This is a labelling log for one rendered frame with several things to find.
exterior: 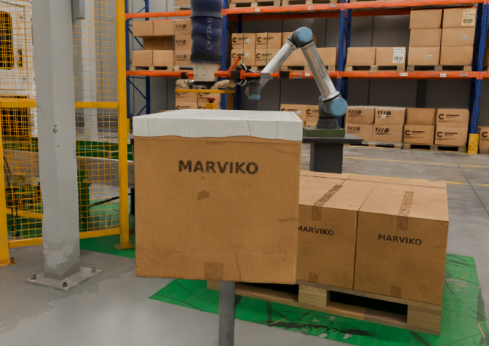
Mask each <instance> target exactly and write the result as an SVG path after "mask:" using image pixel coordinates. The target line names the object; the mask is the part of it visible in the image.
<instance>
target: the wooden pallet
mask: <svg viewBox="0 0 489 346"><path fill-rule="evenodd" d="M296 284H298V285H299V291H298V295H297V294H291V293H287V292H283V291H275V290H271V289H267V288H261V287H256V286H249V285H245V284H241V283H238V282H235V294H237V295H241V296H248V297H252V298H256V299H262V300H266V301H270V302H276V303H280V304H287V305H291V306H295V307H301V308H305V309H309V310H316V311H320V312H326V313H330V314H334V315H340V316H344V317H348V318H355V319H359V320H363V321H370V322H373V323H379V324H383V325H387V326H394V327H398V328H402V329H408V330H412V331H419V332H423V333H427V334H433V335H437V336H439V335H440V321H441V313H442V305H441V306H439V305H435V304H427V303H423V302H415V301H411V300H406V299H399V298H395V297H390V296H383V295H379V294H372V293H367V292H363V291H355V290H354V288H353V290H351V289H346V288H339V287H335V286H327V285H322V284H318V283H311V282H306V281H302V280H296ZM207 288H208V289H212V290H216V291H219V281H216V280H208V281H207ZM330 291H337V292H341V293H346V294H353V295H357V296H365V297H369V298H373V299H380V300H385V301H389V302H396V303H400V304H408V306H407V315H400V314H396V313H391V312H384V311H380V310H374V309H369V308H365V307H358V306H354V305H350V304H343V303H339V302H332V301H330Z"/></svg>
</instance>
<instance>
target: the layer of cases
mask: <svg viewBox="0 0 489 346"><path fill-rule="evenodd" d="M448 227H449V216H448V198H447V188H446V183H440V182H431V181H414V180H406V179H397V178H381V177H372V176H356V175H346V174H338V173H321V172H313V171H304V170H301V172H300V191H299V209H298V246H297V264H296V280H302V281H306V282H311V283H318V284H322V285H327V286H335V287H339V288H346V289H351V290H353V288H354V290H355V291H363V292H367V293H372V294H379V295H383V296H390V297H395V298H399V299H406V300H411V301H415V302H423V303H427V304H435V305H439V306H441V305H442V292H443V283H444V275H445V259H446V250H447V242H448Z"/></svg>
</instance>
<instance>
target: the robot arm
mask: <svg viewBox="0 0 489 346"><path fill-rule="evenodd" d="M299 47H300V48H301V51H302V53H303V55H304V57H305V59H306V62H307V63H308V65H309V68H310V70H311V72H312V74H313V76H314V79H315V81H316V83H317V85H318V88H319V90H320V92H321V94H322V95H321V96H320V97H319V119H318V121H317V124H316V128H321V129H336V128H339V125H338V121H337V117H341V116H343V115H344V114H345V113H346V111H347V108H348V104H347V102H346V101H345V100H344V99H343V98H342V97H341V94H340V93H339V92H338V91H336V90H335V88H334V86H333V83H332V81H331V79H330V77H329V74H328V72H327V70H326V68H325V65H324V63H323V62H322V59H321V57H320V55H319V52H318V50H317V48H316V45H315V43H314V40H313V38H312V32H311V30H310V29H309V28H307V27H301V28H299V29H297V30H295V31H294V32H293V33H292V34H291V35H290V36H289V37H288V38H287V39H286V43H285V45H284V46H283V47H282V48H281V50H280V51H279V52H278V53H277V54H276V55H275V56H274V57H273V59H272V60H271V61H270V62H269V64H268V65H267V66H266V67H265V68H264V70H262V72H271V73H274V72H276V71H277V69H278V68H279V67H280V66H281V65H282V64H283V63H284V62H285V60H286V59H287V58H288V57H289V56H290V54H291V53H292V52H293V51H294V50H297V49H298V48H299ZM240 64H241V65H238V66H237V67H239V68H241V69H242V70H243V71H246V73H248V72H255V73H260V72H259V71H253V70H252V69H250V70H248V67H247V66H246V65H245V64H243V63H240ZM267 81H269V79H261V78H260V77H259V76H258V77H248V76H246V77H245V79H241V82H238V83H237V84H239V85H240V86H243V85H246V84H247V83H248V87H247V88H246V89H245V92H244V93H245V95H246V96H247V97H248V99H249V100H259V99H260V90H261V88H262V87H263V86H264V85H265V83H267Z"/></svg>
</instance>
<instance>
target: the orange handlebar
mask: <svg viewBox="0 0 489 346"><path fill-rule="evenodd" d="M270 75H271V76H278V74H270ZM186 76H191V77H194V73H186ZM214 76H230V73H214ZM242 76H248V77H258V76H261V73H255V72H248V73H242Z"/></svg>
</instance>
